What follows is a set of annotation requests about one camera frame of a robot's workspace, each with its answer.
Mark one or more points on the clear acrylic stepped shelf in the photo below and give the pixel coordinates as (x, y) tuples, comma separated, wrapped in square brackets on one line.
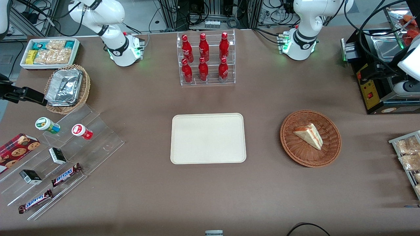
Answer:
[(95, 131)]

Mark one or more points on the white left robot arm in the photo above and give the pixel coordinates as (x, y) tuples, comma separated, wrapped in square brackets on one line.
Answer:
[(306, 19)]

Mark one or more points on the clear snack bag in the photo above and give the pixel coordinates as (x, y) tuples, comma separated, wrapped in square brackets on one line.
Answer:
[(417, 177), (408, 145), (410, 162)]

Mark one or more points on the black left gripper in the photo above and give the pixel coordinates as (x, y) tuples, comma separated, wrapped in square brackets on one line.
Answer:
[(383, 70)]

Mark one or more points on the red cola bottle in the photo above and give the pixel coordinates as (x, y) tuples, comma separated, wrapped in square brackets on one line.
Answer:
[(187, 49), (224, 46), (203, 47), (223, 69), (187, 72), (203, 70)]

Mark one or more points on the red lid cup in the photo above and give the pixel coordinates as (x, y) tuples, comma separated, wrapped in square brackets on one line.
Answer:
[(81, 131)]

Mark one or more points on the snickers bar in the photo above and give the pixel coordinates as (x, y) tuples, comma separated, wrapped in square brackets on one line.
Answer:
[(35, 201), (65, 175)]

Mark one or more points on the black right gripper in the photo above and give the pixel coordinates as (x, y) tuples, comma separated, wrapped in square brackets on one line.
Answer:
[(13, 93)]

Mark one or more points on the brown wicker basket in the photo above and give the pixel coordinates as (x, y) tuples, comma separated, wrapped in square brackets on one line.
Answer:
[(295, 150)]

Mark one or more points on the clear acrylic bottle rack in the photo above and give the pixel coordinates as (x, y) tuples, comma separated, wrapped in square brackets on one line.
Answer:
[(211, 83)]

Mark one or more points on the light wicker basket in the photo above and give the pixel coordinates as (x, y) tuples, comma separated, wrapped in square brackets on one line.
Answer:
[(86, 88)]

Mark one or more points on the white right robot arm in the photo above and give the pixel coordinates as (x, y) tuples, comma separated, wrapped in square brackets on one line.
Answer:
[(111, 19)]

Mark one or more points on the clear case with red items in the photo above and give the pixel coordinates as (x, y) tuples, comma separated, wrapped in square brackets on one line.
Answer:
[(405, 23)]

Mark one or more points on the small clear cracker bag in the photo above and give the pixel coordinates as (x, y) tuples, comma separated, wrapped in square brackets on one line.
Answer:
[(55, 44)]

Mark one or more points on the small black box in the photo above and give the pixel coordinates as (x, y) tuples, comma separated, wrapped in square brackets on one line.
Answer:
[(57, 156), (31, 177)]

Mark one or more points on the white power strip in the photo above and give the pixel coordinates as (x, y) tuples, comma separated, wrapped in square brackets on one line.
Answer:
[(212, 24)]

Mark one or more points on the triangle sandwich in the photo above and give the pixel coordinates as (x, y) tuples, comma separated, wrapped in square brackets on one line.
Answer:
[(310, 135)]

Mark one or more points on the teal snack packet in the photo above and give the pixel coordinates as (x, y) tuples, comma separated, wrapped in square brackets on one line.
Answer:
[(69, 44), (39, 45)]

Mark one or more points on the green lid cup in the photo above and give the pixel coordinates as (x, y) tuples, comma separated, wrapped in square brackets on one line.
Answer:
[(46, 125)]

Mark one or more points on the large clear cracker bag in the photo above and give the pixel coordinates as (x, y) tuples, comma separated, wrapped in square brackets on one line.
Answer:
[(52, 56)]

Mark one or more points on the black machine with yellow label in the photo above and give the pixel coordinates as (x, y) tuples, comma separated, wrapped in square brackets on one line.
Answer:
[(372, 95)]

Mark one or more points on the white plastic snack bin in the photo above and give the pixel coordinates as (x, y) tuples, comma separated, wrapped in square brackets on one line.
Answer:
[(23, 62)]

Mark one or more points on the stack of foil trays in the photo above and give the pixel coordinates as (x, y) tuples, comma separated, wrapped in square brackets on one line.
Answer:
[(64, 87)]

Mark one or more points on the metal pan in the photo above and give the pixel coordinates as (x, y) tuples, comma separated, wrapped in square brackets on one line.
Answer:
[(385, 47)]

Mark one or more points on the yellow snack packet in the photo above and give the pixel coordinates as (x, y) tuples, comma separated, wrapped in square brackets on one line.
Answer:
[(31, 57)]

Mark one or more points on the grey box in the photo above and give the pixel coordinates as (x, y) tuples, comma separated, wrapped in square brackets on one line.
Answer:
[(214, 233)]

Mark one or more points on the tray of packaged snacks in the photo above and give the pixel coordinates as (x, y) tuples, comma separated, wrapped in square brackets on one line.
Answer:
[(395, 141)]

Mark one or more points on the red cookie box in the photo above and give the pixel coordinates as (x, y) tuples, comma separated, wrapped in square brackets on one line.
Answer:
[(16, 150)]

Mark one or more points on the cream plastic tray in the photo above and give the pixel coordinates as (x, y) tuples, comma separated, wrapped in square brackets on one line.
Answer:
[(208, 138)]

